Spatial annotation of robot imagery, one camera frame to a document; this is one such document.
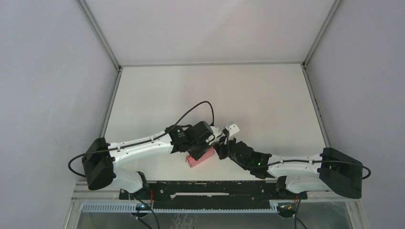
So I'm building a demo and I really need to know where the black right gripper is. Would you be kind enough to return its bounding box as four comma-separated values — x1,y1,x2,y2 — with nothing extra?
213,134,250,171

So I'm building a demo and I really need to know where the aluminium front frame rail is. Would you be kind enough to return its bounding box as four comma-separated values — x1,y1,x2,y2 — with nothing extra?
71,180,359,203

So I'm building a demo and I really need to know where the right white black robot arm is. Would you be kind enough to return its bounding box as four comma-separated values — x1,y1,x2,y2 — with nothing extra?
214,137,371,199

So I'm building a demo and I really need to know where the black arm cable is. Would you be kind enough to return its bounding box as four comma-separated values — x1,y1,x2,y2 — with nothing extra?
67,101,215,178
224,133,372,181

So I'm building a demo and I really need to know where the pink cardboard box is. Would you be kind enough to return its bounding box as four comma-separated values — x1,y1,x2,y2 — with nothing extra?
185,147,215,168

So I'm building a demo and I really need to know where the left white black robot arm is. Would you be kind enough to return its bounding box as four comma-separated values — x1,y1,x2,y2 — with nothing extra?
82,121,223,199

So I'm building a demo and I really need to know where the white slotted cable duct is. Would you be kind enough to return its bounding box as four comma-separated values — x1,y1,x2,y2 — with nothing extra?
82,202,278,213

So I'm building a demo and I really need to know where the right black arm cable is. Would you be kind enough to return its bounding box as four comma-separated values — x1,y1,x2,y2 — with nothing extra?
224,133,372,181

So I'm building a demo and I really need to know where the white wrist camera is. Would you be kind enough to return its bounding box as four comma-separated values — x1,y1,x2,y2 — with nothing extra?
206,126,223,143
223,122,240,139

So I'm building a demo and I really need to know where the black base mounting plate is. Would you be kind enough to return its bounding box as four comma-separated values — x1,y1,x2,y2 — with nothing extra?
119,180,308,211

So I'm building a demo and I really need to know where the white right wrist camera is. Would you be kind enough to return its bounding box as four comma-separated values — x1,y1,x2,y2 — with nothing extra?
223,122,240,139

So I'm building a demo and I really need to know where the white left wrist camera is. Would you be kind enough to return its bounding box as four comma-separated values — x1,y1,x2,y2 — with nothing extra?
206,126,223,143

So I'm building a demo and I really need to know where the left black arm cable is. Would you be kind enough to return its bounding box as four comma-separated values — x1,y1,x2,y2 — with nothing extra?
67,101,215,178

